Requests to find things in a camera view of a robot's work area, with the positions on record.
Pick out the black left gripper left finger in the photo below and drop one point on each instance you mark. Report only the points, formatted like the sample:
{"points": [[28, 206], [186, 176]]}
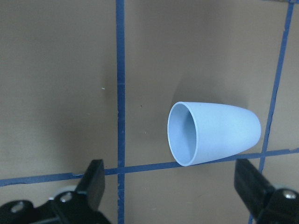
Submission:
{"points": [[81, 205]]}

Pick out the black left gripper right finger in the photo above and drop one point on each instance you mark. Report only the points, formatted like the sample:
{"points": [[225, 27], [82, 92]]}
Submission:
{"points": [[267, 203]]}

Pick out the light blue plastic cup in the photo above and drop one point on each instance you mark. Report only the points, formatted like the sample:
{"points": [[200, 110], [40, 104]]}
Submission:
{"points": [[203, 132]]}

